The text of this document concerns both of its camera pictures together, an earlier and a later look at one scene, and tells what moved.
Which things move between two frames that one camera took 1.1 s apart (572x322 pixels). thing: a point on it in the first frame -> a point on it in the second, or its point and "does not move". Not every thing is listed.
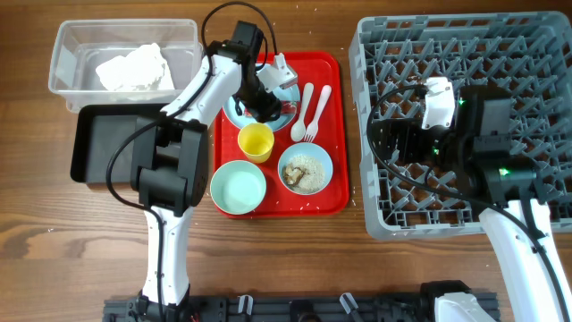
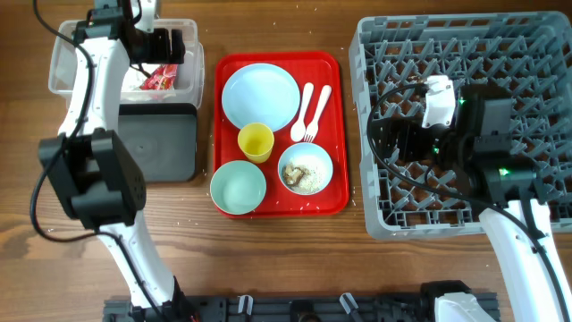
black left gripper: (264, 106) -> (163, 55)
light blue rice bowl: (305, 168) does not move
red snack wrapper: (288, 106) -> (163, 79)
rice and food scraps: (303, 173) does not move
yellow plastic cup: (256, 140) does not move
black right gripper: (398, 142) does not move
